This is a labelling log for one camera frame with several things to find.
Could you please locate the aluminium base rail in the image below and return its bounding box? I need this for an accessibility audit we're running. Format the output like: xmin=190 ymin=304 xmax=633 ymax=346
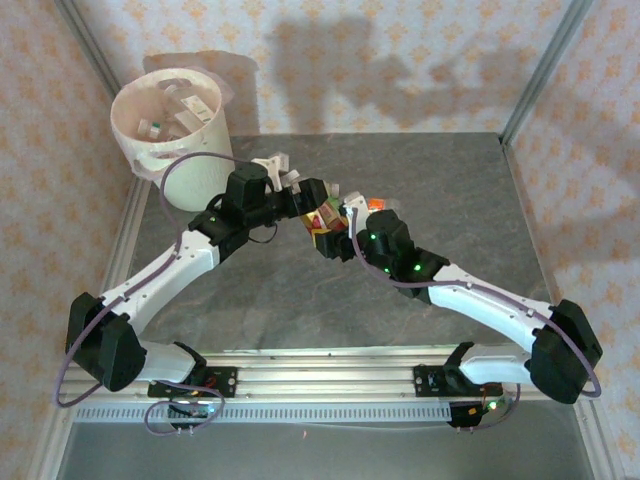
xmin=52 ymin=349 xmax=599 ymax=404

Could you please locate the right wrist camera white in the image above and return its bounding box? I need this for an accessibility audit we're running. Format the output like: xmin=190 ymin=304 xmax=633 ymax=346
xmin=341 ymin=190 xmax=369 ymax=221

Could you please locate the white slotted cable duct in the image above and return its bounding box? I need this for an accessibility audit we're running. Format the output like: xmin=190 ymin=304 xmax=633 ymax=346
xmin=74 ymin=403 xmax=454 ymax=425

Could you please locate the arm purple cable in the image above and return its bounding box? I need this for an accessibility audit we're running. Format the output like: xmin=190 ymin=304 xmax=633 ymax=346
xmin=349 ymin=207 xmax=604 ymax=431
xmin=53 ymin=151 xmax=254 ymax=435

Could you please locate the small circuit board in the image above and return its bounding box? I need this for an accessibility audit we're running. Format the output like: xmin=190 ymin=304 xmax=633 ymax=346
xmin=167 ymin=392 xmax=219 ymax=419
xmin=449 ymin=397 xmax=516 ymax=431

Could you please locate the white plastic bin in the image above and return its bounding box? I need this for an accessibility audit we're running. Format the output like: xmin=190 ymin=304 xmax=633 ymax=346
xmin=110 ymin=68 xmax=234 ymax=212

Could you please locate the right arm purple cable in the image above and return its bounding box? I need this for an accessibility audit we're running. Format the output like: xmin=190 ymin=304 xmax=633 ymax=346
xmin=349 ymin=207 xmax=604 ymax=431

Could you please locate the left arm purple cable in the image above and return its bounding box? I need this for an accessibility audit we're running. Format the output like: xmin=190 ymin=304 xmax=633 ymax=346
xmin=53 ymin=151 xmax=254 ymax=435

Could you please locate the aluminium frame post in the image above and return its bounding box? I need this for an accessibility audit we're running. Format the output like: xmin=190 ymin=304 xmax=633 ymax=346
xmin=53 ymin=0 xmax=124 ymax=96
xmin=499 ymin=0 xmax=596 ymax=147

